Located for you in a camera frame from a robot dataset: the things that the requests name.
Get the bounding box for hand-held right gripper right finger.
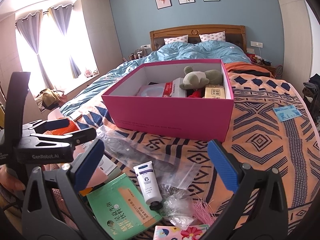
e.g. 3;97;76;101
200;139;299;240

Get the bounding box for crumpled clear plastic bag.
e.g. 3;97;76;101
160;184;198;229

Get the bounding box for pink cream tube white cap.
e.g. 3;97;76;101
82;165;110;193

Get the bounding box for blue flat packet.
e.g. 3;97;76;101
272;105;302;122

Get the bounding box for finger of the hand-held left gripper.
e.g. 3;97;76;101
32;127;97;148
22;118;71;134

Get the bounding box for pink floral packet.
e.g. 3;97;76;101
153;224;210;240

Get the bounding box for pink cardboard box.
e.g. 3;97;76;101
101;59;235;142

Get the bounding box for wooden headboard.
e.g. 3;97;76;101
149;25;247;53

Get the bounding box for white packet with red label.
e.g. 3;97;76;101
161;77;188;98

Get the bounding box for orange patterned blanket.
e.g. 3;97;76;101
45;71;318;240

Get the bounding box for red cloth item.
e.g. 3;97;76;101
187;89;206;98

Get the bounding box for bedside clutter of bottles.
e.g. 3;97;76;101
129;49;150;60

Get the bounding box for light blue ring cable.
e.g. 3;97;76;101
136;83;167;97

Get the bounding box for green paper packet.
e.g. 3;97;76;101
86;173;163;238

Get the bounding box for white patterned pillow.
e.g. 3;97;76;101
199;32;226;42
164;35;188;45

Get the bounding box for pink paper strips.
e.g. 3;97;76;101
192;198;220;227

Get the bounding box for person's left hand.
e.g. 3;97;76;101
0;166;27;191

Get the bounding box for purple curtain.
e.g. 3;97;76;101
15;10;43;80
47;4;82;79

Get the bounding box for yellow clothes pile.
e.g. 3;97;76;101
35;89;68;112

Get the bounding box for orange and white packet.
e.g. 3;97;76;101
45;107;81;140

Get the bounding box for dark clothes pile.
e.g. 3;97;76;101
303;74;320;120

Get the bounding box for pink knitted teddy bear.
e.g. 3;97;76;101
41;164;83;210

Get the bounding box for green plush toy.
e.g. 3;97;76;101
179;66;224;90

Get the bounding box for white cream tube black cap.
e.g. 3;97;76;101
133;161;163;212

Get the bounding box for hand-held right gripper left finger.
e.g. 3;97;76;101
21;139;110;240

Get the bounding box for blue floral duvet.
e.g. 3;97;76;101
59;40;252;117

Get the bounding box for yellow wipes pack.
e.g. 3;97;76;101
204;84;227;99

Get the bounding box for cluttered wooden nightstand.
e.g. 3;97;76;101
246;52;277;77

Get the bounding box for clear zip bag with belt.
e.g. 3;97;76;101
96;125;202;190

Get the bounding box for orange cloth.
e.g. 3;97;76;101
224;62;274;78

